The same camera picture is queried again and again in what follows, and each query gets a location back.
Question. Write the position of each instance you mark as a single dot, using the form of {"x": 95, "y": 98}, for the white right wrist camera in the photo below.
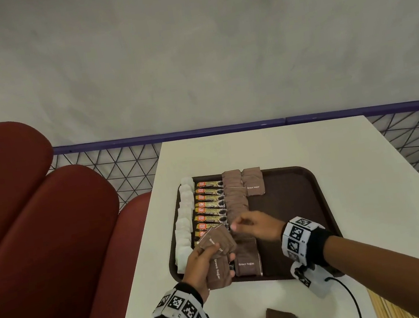
{"x": 312, "y": 278}

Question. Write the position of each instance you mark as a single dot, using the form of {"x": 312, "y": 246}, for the person's left hand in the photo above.
{"x": 196, "y": 271}

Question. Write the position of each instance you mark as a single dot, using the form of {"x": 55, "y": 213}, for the purple mesh railing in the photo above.
{"x": 190, "y": 133}

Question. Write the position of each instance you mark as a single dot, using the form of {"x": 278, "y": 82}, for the bundle of wooden stir sticks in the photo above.
{"x": 386, "y": 311}

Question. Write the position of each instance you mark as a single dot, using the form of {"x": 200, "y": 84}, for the brown plastic tray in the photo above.
{"x": 296, "y": 199}

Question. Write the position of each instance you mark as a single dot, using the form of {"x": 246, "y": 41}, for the wristband with marker tags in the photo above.
{"x": 176, "y": 309}
{"x": 302, "y": 239}

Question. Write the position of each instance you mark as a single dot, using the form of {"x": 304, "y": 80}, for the red padded chair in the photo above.
{"x": 43, "y": 246}

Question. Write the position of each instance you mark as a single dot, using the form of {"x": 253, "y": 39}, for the row of white sachets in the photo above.
{"x": 184, "y": 203}

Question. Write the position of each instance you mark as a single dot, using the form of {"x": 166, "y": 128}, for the person's right hand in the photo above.
{"x": 262, "y": 227}

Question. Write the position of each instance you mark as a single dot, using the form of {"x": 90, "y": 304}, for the row of coffee stick packets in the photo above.
{"x": 209, "y": 197}

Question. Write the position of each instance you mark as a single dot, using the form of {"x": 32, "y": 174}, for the left wristband with marker tags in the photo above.
{"x": 176, "y": 309}

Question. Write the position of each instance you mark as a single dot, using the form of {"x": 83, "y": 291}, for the person's right forearm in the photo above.
{"x": 404, "y": 273}

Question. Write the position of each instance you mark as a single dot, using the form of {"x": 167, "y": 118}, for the handful of brown sugar packets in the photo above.
{"x": 217, "y": 241}

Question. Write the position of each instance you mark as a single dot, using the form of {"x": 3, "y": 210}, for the right wristband with marker tags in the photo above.
{"x": 302, "y": 239}

